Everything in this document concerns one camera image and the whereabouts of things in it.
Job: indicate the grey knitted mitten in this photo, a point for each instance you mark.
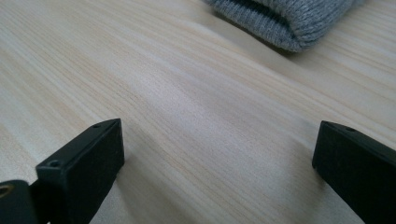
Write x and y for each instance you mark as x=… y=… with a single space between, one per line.
x=299 y=21

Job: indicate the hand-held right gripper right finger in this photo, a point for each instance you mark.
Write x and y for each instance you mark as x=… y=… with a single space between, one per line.
x=361 y=174

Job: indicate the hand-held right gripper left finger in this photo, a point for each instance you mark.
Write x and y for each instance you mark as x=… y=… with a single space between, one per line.
x=84 y=165

